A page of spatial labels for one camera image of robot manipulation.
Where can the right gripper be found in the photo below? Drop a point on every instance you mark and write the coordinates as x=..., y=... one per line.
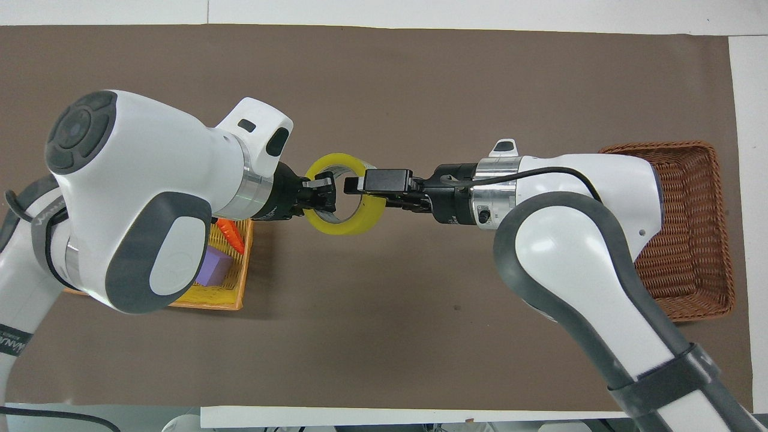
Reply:
x=453, y=195

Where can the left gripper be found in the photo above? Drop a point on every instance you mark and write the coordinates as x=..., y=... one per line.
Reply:
x=281, y=195

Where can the yellow tape roll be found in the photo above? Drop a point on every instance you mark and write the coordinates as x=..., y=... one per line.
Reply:
x=345, y=227

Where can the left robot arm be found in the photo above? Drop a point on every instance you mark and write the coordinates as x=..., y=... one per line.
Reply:
x=150, y=156

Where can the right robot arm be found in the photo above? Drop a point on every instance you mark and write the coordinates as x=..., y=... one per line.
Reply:
x=576, y=252

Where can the orange plastic basket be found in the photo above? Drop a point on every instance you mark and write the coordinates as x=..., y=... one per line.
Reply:
x=231, y=288

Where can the brown wicker basket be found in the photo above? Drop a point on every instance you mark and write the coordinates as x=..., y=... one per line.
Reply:
x=690, y=240

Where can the orange toy carrot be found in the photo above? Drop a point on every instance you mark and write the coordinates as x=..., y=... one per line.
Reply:
x=231, y=235

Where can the purple block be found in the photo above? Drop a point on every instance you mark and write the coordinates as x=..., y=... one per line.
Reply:
x=215, y=267

